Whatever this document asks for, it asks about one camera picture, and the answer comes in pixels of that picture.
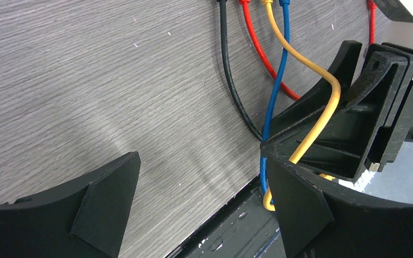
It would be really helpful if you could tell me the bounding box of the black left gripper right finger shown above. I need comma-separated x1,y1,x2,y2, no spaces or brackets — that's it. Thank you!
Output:
261,144,413,257

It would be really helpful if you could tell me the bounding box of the red ethernet cable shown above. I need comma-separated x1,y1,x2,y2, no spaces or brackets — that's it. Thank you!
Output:
238,0,377,101

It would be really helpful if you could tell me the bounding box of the yellow ethernet cable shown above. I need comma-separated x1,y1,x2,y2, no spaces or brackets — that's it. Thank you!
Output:
261,0,342,212

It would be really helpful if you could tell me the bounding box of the black ethernet cable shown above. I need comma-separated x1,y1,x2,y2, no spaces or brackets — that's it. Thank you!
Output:
216,0,264,142

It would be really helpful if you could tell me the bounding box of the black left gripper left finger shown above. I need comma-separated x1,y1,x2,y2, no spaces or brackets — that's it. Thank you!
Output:
0,152,141,257

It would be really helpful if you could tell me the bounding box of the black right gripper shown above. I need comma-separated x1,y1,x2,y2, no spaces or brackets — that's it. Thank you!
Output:
264,40,413,181

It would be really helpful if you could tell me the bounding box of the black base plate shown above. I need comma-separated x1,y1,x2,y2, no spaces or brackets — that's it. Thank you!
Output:
167,177,286,258

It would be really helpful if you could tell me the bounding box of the blue ethernet cable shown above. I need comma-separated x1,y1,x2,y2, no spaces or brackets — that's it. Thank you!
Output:
259,0,291,205

